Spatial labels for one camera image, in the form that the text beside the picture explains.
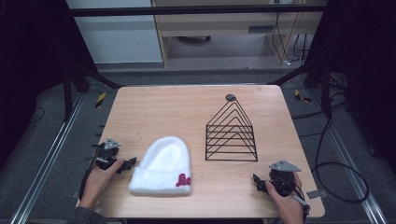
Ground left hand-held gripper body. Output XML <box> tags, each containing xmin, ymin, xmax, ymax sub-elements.
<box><xmin>92</xmin><ymin>137</ymin><xmax>122</xmax><ymax>171</ymax></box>

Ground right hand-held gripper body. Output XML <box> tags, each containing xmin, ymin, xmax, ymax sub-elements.
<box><xmin>268</xmin><ymin>160</ymin><xmax>303</xmax><ymax>198</ymax></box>

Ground white knit hat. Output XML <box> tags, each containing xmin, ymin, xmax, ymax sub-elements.
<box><xmin>127</xmin><ymin>135</ymin><xmax>192</xmax><ymax>198</ymax></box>

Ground black wire rack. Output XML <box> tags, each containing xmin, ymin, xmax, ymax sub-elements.
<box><xmin>205</xmin><ymin>99</ymin><xmax>259</xmax><ymax>162</ymax></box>

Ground person's right hand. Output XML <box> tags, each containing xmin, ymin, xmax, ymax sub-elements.
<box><xmin>264</xmin><ymin>172</ymin><xmax>305</xmax><ymax>224</ymax></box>

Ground person's left hand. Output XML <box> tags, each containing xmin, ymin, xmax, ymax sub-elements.
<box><xmin>78</xmin><ymin>157</ymin><xmax>125</xmax><ymax>210</ymax></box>

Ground grey metal tab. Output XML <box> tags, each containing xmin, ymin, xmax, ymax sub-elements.
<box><xmin>305</xmin><ymin>189</ymin><xmax>329</xmax><ymax>201</ymax></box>

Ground yellow black striped tape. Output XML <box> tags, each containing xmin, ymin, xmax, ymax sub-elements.
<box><xmin>94</xmin><ymin>91</ymin><xmax>107</xmax><ymax>109</ymax></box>
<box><xmin>293</xmin><ymin>89</ymin><xmax>312</xmax><ymax>104</ymax></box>

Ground black metal stand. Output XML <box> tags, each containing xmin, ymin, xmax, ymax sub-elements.
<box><xmin>61</xmin><ymin>55</ymin><xmax>125</xmax><ymax>123</ymax></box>
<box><xmin>268</xmin><ymin>58</ymin><xmax>333</xmax><ymax>119</ymax></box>

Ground white cabinet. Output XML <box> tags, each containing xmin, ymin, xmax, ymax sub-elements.
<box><xmin>65</xmin><ymin>0</ymin><xmax>164</xmax><ymax>65</ymax></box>

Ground black curtain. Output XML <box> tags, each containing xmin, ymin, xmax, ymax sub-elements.
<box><xmin>304</xmin><ymin>0</ymin><xmax>396</xmax><ymax>175</ymax></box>
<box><xmin>0</xmin><ymin>0</ymin><xmax>98</xmax><ymax>171</ymax></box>

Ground light wooden desk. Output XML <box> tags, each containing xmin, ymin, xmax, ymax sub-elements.
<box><xmin>150</xmin><ymin>0</ymin><xmax>329</xmax><ymax>68</ymax></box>

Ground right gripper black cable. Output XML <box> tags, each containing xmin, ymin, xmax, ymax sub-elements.
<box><xmin>291</xmin><ymin>182</ymin><xmax>311</xmax><ymax>220</ymax></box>

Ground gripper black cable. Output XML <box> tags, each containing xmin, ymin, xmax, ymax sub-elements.
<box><xmin>78</xmin><ymin>160</ymin><xmax>96</xmax><ymax>201</ymax></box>
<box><xmin>291</xmin><ymin>182</ymin><xmax>311</xmax><ymax>220</ymax></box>

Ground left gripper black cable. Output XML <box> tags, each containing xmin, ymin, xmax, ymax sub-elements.
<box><xmin>78</xmin><ymin>160</ymin><xmax>96</xmax><ymax>201</ymax></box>

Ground black looped floor cable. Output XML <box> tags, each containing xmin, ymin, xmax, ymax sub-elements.
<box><xmin>310</xmin><ymin>116</ymin><xmax>371</xmax><ymax>204</ymax></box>

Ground metal floor rail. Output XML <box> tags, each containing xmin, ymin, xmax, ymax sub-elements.
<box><xmin>307</xmin><ymin>89</ymin><xmax>389</xmax><ymax>224</ymax></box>
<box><xmin>8</xmin><ymin>92</ymin><xmax>86</xmax><ymax>224</ymax></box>

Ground black hanging cables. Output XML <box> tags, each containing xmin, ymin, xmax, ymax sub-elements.
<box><xmin>271</xmin><ymin>11</ymin><xmax>310</xmax><ymax>67</ymax></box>

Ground black horizontal frame bar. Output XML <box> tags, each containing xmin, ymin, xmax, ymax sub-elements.
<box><xmin>69</xmin><ymin>3</ymin><xmax>329</xmax><ymax>18</ymax></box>

